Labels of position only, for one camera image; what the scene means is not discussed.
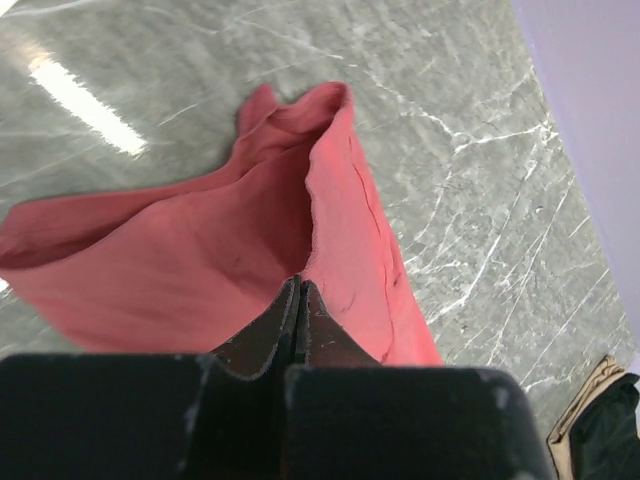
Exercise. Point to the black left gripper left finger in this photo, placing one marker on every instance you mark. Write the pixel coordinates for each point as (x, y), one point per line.
(216, 415)

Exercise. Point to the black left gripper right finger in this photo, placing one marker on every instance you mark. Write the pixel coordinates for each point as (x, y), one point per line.
(349, 418)

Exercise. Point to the dusty red polo shirt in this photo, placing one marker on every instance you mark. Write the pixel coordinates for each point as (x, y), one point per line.
(184, 267)

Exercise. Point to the black folded t shirt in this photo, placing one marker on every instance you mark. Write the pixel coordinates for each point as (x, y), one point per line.
(604, 440)

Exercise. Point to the beige folded t shirt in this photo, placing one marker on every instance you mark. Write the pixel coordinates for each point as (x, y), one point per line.
(606, 372)

